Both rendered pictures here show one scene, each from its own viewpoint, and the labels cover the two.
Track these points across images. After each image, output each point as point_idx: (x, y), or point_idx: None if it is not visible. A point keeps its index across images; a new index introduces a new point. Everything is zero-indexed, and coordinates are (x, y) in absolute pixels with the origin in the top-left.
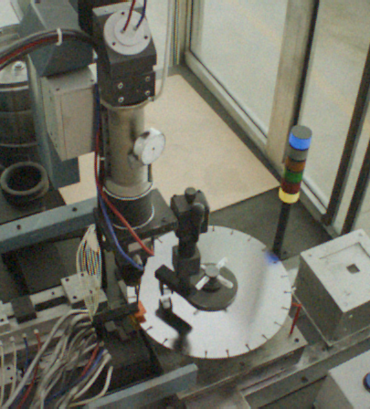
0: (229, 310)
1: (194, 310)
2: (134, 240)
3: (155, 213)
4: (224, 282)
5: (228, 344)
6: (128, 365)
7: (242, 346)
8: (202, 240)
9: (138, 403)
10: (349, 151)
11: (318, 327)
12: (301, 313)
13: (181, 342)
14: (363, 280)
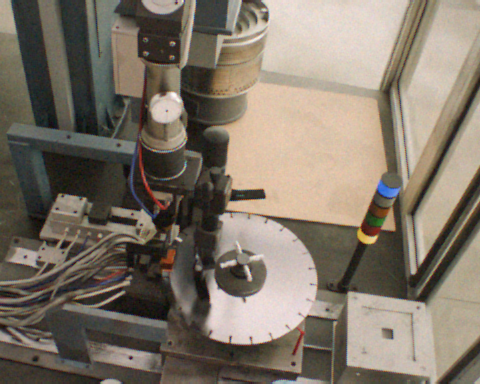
0: (240, 300)
1: (212, 283)
2: (150, 188)
3: (181, 175)
4: (246, 273)
5: (216, 327)
6: (140, 299)
7: (226, 335)
8: (265, 233)
9: (108, 329)
10: (450, 225)
11: (333, 368)
12: (328, 347)
13: (181, 302)
14: (389, 349)
